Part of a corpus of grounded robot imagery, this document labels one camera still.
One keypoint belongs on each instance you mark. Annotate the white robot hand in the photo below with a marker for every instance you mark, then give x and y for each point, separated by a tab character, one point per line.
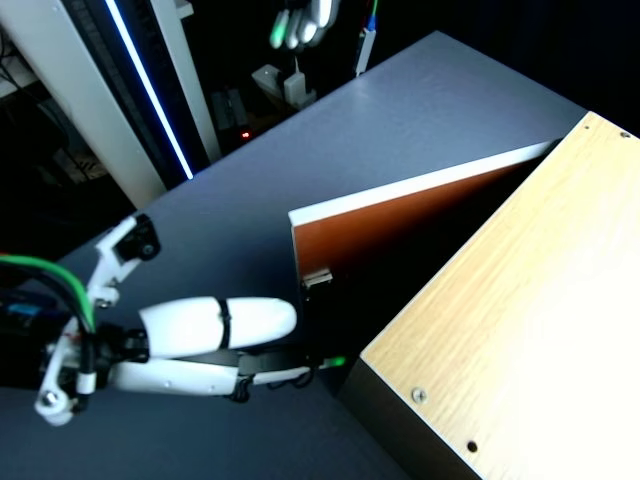
305	22
225	325

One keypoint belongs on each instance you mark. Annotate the white cabinet door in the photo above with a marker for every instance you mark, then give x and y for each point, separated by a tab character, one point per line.
400	220

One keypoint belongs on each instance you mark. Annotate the light wooden cabinet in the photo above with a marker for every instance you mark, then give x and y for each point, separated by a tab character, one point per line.
525	310

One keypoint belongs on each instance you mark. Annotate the white plug adapter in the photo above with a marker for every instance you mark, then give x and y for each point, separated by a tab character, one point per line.
295	85

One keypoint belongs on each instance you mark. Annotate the black power box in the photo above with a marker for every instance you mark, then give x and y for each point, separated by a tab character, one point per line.
230	110

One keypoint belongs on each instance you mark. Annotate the blue LED light strip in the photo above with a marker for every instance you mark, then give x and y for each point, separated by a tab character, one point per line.
150	95

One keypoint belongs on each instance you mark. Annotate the black wrist camera white bracket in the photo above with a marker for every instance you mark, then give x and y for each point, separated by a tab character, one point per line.
140	240

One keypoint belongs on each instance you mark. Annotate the narrow white frame post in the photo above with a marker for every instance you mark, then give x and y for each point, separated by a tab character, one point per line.
185	65

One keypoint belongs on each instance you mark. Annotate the wide white frame post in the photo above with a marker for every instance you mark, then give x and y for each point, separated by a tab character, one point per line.
75	75

